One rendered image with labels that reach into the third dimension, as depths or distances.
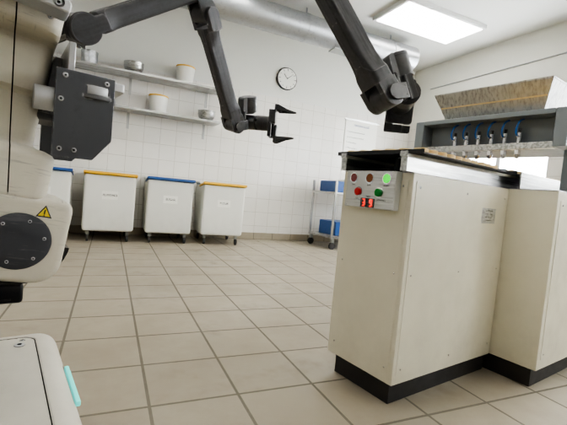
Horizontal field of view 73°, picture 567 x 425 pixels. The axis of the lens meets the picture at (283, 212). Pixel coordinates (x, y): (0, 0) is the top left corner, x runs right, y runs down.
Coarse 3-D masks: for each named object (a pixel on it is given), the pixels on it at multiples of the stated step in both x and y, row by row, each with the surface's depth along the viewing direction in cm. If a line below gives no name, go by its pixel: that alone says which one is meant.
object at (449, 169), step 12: (408, 156) 129; (420, 156) 133; (408, 168) 130; (420, 168) 133; (432, 168) 137; (444, 168) 142; (456, 168) 146; (468, 168) 151; (468, 180) 152; (480, 180) 157; (492, 180) 163; (504, 180) 168; (516, 180) 175
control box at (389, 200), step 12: (348, 180) 151; (360, 180) 146; (372, 180) 141; (396, 180) 133; (348, 192) 151; (372, 192) 141; (384, 192) 136; (396, 192) 133; (348, 204) 150; (360, 204) 145; (372, 204) 140; (384, 204) 136; (396, 204) 134
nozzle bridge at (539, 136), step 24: (456, 120) 192; (480, 120) 182; (504, 120) 178; (528, 120) 173; (552, 120) 165; (432, 144) 212; (480, 144) 185; (504, 144) 176; (528, 144) 168; (552, 144) 158
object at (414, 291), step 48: (432, 192) 137; (480, 192) 156; (384, 240) 139; (432, 240) 140; (480, 240) 160; (336, 288) 158; (384, 288) 138; (432, 288) 143; (480, 288) 164; (336, 336) 157; (384, 336) 137; (432, 336) 146; (480, 336) 168; (384, 384) 140; (432, 384) 155
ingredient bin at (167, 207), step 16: (144, 176) 476; (144, 192) 472; (160, 192) 439; (176, 192) 447; (192, 192) 455; (144, 208) 455; (160, 208) 441; (176, 208) 448; (144, 224) 439; (160, 224) 443; (176, 224) 450
